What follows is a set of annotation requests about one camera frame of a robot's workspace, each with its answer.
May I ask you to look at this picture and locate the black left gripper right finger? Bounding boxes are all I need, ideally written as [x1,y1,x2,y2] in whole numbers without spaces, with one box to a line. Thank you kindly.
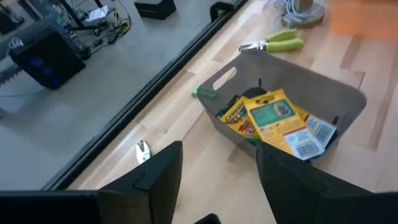
[256,142,373,224]

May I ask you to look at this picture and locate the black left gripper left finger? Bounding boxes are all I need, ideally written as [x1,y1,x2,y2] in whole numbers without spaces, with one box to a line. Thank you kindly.
[98,141,183,224]

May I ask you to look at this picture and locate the yellow Crayola crayon box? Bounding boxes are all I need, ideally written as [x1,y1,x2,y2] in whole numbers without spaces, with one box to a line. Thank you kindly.
[243,88,326,161]
[219,95,261,146]
[295,105,338,150]

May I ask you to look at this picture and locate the green rectangular eraser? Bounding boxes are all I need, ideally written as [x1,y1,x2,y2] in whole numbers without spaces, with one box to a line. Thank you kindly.
[191,86,218,100]

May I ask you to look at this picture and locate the grey plastic handled bin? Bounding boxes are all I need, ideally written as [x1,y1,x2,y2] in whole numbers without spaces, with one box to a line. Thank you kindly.
[196,49,368,167]

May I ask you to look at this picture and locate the black computer tower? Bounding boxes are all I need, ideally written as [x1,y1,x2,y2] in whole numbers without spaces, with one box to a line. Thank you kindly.
[9,29,87,91]

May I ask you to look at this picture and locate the black floor object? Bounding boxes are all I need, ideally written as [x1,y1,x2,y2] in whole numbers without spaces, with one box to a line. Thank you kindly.
[133,0,177,21]

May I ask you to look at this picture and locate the orange translucent plastic tray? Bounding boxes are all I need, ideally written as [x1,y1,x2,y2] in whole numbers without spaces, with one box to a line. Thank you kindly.
[330,0,398,40]

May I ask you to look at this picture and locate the white paper sheet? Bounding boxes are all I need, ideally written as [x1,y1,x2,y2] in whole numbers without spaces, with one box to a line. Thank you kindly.
[85,5,109,22]

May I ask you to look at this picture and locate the black metal stand legs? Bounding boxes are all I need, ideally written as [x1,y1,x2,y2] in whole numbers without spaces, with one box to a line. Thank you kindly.
[58,0,105,32]

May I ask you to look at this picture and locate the black aluminium table frame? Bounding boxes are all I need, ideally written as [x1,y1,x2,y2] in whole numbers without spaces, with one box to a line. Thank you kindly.
[42,0,249,191]

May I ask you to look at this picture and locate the tangled floor cables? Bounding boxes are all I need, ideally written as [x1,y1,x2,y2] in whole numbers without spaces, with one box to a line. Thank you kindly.
[90,0,132,47]

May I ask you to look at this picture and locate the white coiled cable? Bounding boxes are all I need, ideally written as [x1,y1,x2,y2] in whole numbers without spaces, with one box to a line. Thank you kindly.
[7,37,24,51]

